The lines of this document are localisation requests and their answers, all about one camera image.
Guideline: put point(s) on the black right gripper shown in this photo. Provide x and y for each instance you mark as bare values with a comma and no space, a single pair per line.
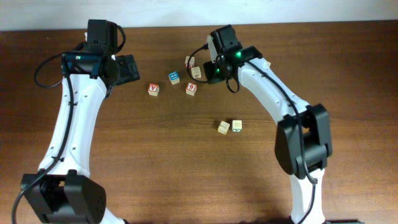
208,68

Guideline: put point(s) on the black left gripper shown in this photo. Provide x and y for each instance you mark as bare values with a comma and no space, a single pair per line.
130,70

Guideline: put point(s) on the red number 6 block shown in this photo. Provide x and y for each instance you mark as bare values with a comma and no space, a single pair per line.
191,89

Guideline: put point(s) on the blue letter H block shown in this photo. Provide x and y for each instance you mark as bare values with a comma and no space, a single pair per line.
174,77

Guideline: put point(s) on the yellow wooden block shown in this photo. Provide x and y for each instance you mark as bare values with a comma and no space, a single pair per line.
223,127

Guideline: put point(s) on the green wooden block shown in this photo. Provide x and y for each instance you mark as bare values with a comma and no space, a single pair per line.
237,126

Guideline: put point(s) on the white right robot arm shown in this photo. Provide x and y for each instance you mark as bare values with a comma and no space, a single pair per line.
303,138

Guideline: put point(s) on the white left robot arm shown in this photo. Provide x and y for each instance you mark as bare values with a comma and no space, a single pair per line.
61,191

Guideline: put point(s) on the plain K wooden block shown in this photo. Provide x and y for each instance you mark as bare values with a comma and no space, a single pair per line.
196,72

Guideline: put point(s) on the red X wooden block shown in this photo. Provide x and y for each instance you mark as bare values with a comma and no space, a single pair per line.
189,61

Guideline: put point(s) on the red letter A block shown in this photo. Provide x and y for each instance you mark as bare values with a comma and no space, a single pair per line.
153,89

